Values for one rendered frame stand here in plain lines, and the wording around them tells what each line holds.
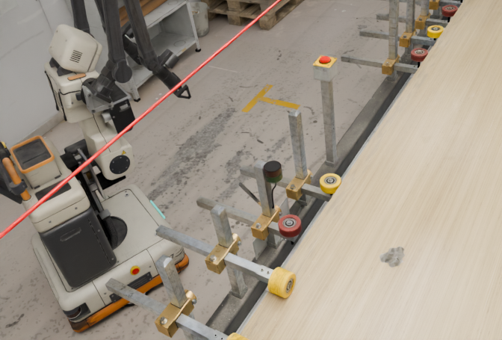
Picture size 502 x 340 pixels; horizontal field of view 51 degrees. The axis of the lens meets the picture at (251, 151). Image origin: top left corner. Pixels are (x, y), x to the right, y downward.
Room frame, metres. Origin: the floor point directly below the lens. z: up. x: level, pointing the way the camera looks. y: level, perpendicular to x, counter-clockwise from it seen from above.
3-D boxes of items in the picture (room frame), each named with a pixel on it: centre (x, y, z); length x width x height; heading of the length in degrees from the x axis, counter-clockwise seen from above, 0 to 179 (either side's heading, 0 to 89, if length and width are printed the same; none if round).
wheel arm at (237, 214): (1.38, 0.07, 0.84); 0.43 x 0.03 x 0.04; 51
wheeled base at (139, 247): (2.00, 0.87, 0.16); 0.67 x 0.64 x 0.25; 118
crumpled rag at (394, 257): (1.03, -0.38, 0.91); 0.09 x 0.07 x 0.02; 117
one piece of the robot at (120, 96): (2.14, 0.61, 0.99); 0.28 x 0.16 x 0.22; 28
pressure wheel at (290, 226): (1.26, -0.08, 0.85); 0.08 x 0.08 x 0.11
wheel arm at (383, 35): (2.52, -0.91, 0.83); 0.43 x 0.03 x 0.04; 51
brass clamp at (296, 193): (1.53, -0.17, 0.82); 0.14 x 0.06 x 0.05; 141
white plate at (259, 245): (1.40, -0.02, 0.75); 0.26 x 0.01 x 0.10; 141
